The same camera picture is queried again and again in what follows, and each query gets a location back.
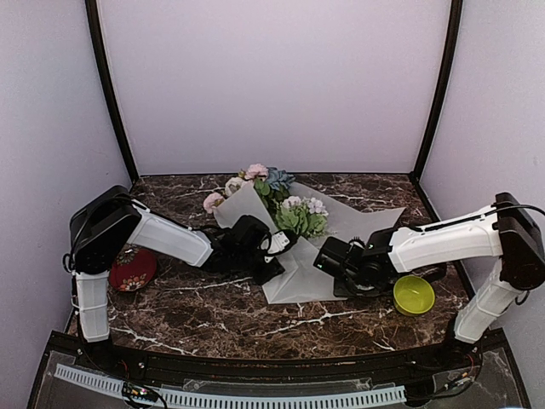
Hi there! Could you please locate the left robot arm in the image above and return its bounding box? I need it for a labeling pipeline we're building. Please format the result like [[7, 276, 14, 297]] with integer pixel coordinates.
[[62, 186, 296, 372]]

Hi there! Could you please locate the pink peony fake stem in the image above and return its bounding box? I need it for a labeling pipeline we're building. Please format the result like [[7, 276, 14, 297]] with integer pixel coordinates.
[[238, 164, 273, 210]]

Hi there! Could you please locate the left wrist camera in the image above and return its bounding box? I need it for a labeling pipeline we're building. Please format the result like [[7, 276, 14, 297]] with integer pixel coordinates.
[[259, 230, 298, 262]]

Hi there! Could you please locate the yellow-green bowl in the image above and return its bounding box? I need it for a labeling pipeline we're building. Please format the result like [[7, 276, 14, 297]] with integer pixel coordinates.
[[393, 275, 435, 316]]

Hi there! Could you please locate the small pink fake rose stem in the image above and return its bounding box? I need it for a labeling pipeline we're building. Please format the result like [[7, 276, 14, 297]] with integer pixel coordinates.
[[203, 192, 226, 214]]

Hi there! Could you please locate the left black frame post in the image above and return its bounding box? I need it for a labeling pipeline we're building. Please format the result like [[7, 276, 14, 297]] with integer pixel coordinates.
[[84, 0, 140, 184]]

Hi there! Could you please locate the black frame post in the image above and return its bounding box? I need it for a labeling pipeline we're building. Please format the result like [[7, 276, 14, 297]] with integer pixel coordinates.
[[410, 0, 463, 183], [84, 0, 140, 184]]

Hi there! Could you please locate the blue fake rose bunch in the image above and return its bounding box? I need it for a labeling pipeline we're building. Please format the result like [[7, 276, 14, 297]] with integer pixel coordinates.
[[266, 167, 295, 196]]

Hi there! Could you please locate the right black frame post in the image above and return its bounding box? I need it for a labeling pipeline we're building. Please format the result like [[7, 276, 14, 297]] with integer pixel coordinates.
[[410, 0, 463, 183]]

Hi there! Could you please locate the black front rail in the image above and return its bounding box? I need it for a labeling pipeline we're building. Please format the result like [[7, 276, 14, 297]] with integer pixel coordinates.
[[72, 338, 482, 384]]

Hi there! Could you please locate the translucent white wrapping paper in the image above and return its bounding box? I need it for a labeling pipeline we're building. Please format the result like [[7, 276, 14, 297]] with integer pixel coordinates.
[[213, 182, 404, 304]]

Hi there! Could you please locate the lilac hydrangea fake bunch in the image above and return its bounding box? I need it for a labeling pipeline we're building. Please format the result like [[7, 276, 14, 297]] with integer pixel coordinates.
[[274, 196, 329, 239]]

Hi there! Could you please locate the white slotted cable duct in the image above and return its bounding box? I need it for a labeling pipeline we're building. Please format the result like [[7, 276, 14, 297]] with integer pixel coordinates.
[[54, 364, 407, 409]]

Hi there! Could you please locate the white fake rose stem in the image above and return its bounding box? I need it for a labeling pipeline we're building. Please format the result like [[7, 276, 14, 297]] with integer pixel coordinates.
[[225, 176, 247, 198]]

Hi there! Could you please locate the red floral dish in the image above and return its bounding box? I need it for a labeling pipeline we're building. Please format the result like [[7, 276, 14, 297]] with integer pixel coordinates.
[[108, 248, 157, 292]]

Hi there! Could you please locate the black ribbon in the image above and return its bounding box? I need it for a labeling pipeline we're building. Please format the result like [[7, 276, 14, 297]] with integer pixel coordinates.
[[422, 270, 446, 283]]

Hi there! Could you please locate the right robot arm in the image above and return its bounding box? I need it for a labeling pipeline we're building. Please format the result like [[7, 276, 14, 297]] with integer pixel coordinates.
[[313, 193, 544, 370]]

